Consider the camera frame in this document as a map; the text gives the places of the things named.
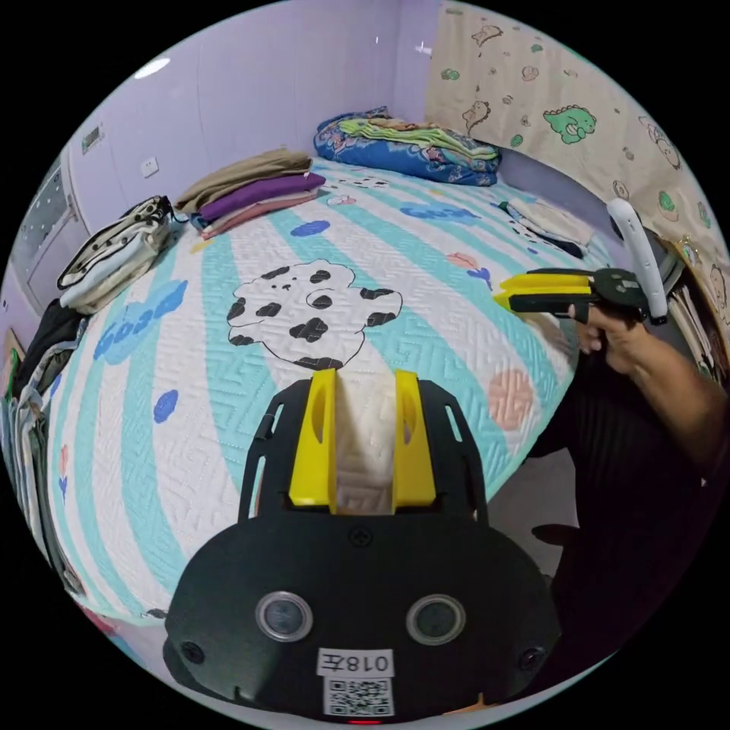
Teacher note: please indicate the person's right forearm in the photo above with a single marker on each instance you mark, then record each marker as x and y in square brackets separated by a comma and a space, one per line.
[684, 393]

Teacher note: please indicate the person's body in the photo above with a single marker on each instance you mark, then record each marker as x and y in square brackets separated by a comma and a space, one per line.
[616, 485]

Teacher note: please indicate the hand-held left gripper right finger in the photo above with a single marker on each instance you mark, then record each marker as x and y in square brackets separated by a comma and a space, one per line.
[415, 456]

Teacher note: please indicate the bed with striped printed quilt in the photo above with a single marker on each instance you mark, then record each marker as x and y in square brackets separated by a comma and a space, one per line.
[188, 428]

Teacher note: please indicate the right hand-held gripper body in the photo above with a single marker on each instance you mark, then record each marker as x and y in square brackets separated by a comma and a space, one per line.
[610, 290]

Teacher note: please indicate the pile of dark grey clothes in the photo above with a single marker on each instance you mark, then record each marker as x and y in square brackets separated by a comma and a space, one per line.
[40, 365]

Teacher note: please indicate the pile of cream dotted clothes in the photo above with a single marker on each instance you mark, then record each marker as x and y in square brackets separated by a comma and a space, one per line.
[114, 256]

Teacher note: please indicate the beige curtain with dinosaur print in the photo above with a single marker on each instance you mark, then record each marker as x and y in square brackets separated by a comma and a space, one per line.
[547, 85]

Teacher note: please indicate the person's right hand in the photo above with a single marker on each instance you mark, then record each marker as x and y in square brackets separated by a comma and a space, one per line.
[621, 342]

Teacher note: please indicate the pile of white clothes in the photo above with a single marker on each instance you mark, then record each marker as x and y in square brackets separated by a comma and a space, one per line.
[550, 225]

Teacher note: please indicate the white wall socket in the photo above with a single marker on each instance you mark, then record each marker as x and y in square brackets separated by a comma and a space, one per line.
[149, 166]

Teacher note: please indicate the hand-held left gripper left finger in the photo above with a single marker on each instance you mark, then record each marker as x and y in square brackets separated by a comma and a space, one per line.
[312, 450]

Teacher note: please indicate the blue printed rolled blanket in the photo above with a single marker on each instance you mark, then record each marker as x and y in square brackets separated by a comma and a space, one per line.
[399, 159]

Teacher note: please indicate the pile of khaki purple pink clothes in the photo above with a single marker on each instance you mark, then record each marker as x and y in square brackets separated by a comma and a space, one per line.
[256, 188]

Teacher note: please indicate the green striped folded blanket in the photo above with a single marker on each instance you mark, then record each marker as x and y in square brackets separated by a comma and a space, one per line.
[433, 139]

